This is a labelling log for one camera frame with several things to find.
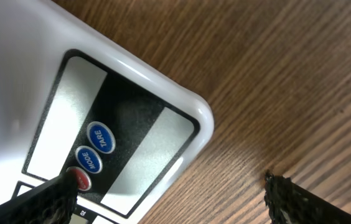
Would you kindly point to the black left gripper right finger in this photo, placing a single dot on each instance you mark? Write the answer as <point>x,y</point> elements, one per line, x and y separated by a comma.
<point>289,203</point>

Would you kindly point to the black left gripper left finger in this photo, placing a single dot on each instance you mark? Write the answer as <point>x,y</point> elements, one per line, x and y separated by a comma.
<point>51,202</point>

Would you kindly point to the white digital kitchen scale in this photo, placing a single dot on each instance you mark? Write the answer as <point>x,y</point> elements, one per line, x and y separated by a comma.
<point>71,99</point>

